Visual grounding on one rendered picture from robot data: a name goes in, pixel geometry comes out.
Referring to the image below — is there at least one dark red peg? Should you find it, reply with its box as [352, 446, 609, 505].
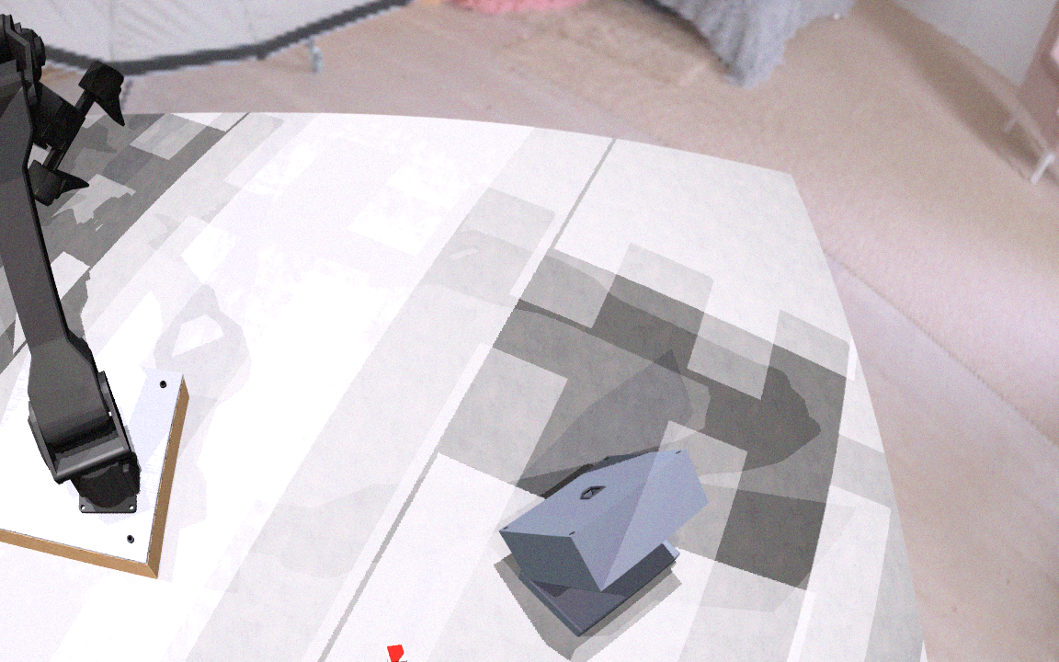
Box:
[383, 644, 408, 662]

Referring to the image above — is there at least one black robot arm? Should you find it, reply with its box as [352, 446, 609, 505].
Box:
[0, 14, 140, 514]

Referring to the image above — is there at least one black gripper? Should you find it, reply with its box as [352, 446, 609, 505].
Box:
[28, 61, 125, 207]

